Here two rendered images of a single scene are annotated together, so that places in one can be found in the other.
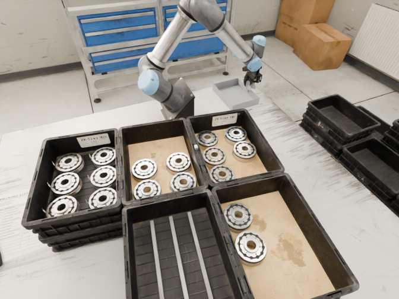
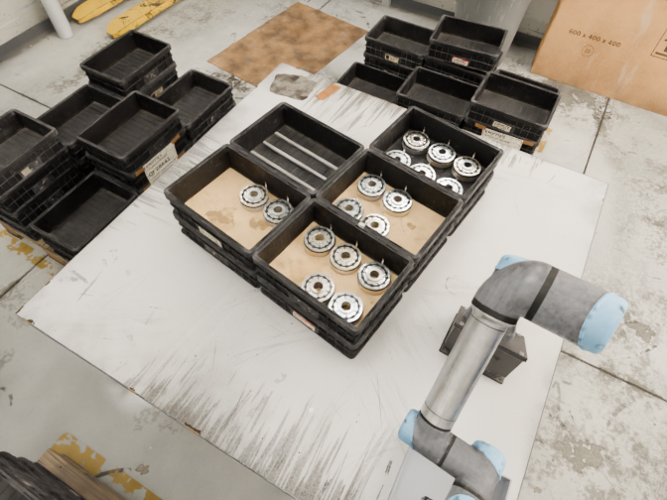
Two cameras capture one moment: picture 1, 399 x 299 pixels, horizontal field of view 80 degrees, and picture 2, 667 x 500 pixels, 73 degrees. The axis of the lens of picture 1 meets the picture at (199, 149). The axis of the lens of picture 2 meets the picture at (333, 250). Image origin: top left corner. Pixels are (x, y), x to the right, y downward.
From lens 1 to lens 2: 1.46 m
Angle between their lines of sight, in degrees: 72
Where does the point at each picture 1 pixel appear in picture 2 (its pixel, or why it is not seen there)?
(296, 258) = (213, 215)
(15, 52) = not seen: outside the picture
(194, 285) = (281, 161)
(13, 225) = not seen: hidden behind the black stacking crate
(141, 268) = (324, 150)
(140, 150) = (429, 222)
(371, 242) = (137, 312)
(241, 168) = (308, 270)
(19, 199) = not seen: hidden behind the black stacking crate
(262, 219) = (255, 228)
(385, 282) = (126, 279)
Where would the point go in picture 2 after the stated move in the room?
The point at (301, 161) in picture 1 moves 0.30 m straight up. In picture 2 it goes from (244, 385) to (226, 348)
